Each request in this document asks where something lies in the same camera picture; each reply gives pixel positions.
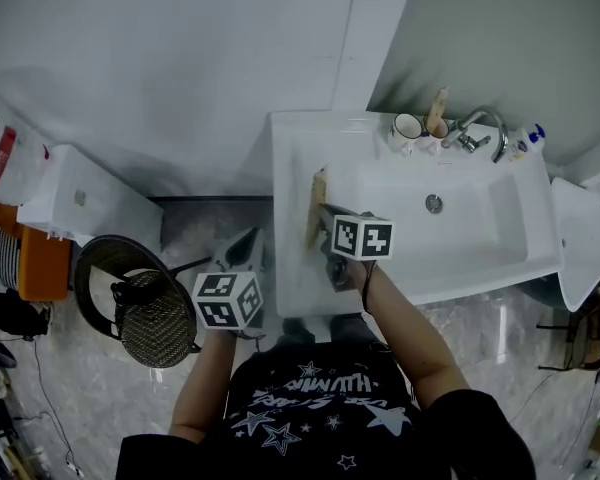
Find white cup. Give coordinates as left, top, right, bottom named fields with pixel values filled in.
left=387, top=112, right=425, bottom=155
left=419, top=116, right=451, bottom=155

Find black floor bar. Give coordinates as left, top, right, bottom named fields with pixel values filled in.
left=144, top=194, right=274, bottom=204

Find beige toothbrush packet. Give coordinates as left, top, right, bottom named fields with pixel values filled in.
left=304, top=166, right=330, bottom=252
left=426, top=86, right=451, bottom=137

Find orange cloth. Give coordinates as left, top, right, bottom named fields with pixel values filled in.
left=0, top=195, right=74, bottom=302

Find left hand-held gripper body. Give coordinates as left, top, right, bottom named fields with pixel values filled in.
left=191, top=260, right=269, bottom=339

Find black wicker chair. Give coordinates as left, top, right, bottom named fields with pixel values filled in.
left=73, top=234, right=214, bottom=369

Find person's right forearm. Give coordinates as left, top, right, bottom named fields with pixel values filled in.
left=364, top=260, right=471, bottom=412

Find person's left forearm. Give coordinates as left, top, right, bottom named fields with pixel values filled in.
left=168, top=327, right=236, bottom=444

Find clear bag with red label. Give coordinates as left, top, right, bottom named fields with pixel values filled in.
left=0, top=70, right=56, bottom=207

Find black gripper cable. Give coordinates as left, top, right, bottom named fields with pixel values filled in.
left=359, top=260, right=381, bottom=314

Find white oval basin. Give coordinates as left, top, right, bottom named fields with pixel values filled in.
left=549, top=176, right=600, bottom=313

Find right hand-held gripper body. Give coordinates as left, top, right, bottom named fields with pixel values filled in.
left=324, top=207, right=395, bottom=293

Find dark green bin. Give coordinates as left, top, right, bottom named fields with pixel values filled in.
left=519, top=272, right=566, bottom=309

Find black star-print shirt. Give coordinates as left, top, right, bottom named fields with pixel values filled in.
left=115, top=340, right=536, bottom=480

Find white blue-pump soap bottle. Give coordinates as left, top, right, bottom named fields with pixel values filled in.
left=507, top=123, right=546, bottom=163

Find chrome faucet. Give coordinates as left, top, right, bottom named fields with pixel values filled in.
left=440, top=106, right=509, bottom=164

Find white washbasin cabinet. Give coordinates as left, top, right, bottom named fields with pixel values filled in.
left=267, top=110, right=565, bottom=318

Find white rectangular box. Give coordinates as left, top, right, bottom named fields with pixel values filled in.
left=17, top=143, right=165, bottom=254

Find person's legs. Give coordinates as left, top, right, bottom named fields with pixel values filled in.
left=279, top=312, right=381, bottom=349

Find black white striped cloth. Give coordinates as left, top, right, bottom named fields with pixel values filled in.
left=0, top=225, right=24, bottom=289

